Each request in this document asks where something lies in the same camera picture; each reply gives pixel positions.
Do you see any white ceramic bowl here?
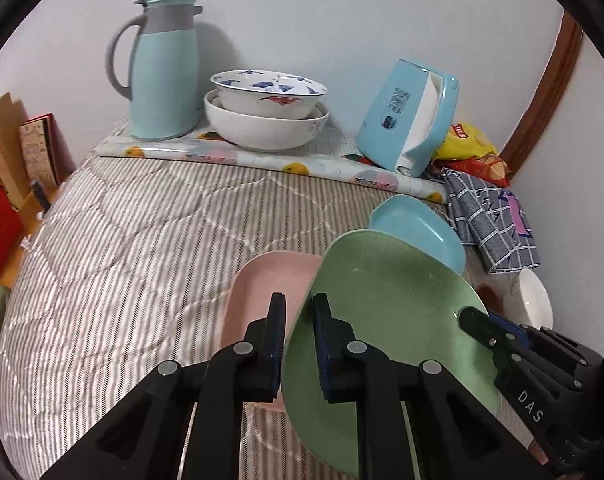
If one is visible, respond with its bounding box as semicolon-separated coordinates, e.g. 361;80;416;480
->
518;269;553;328

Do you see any green square plate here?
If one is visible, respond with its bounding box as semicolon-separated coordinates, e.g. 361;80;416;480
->
282;230;499;474

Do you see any pink square plate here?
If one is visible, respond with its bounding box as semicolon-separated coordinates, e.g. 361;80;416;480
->
218;250;325;413

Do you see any light blue square plate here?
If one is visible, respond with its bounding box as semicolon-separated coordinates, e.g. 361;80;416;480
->
368;195;466;274

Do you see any grey checkered cloth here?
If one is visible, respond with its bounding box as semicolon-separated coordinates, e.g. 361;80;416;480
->
442;168;540;274

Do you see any orange snack bag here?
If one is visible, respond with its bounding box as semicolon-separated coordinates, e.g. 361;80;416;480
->
437;154;511;188

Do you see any striped quilted table cover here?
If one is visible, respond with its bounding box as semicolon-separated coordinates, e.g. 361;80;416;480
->
0;154;538;480

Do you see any yellow chips bag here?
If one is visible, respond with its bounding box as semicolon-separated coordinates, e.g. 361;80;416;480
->
432;122;498;160

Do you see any light blue electric kettle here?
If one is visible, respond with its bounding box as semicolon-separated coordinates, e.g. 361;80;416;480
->
356;58;460;178

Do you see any fruit pattern mat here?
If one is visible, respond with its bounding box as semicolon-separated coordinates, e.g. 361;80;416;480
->
94;127;447;204

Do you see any patterned book box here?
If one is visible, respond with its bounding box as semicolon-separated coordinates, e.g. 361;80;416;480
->
19;113;74;188

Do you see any large white bowl bottom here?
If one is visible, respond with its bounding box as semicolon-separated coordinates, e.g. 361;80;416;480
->
204;90;329;152

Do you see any patterned white bowl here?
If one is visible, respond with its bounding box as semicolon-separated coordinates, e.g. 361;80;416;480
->
210;70;328;119

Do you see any light blue thermos jug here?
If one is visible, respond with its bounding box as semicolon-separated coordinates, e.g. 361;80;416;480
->
104;0;203;141

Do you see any brown cardboard box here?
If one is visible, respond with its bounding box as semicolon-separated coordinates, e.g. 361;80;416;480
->
0;92;31;209

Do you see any brown wooden door frame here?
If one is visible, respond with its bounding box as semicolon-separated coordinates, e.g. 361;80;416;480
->
500;11;584;176

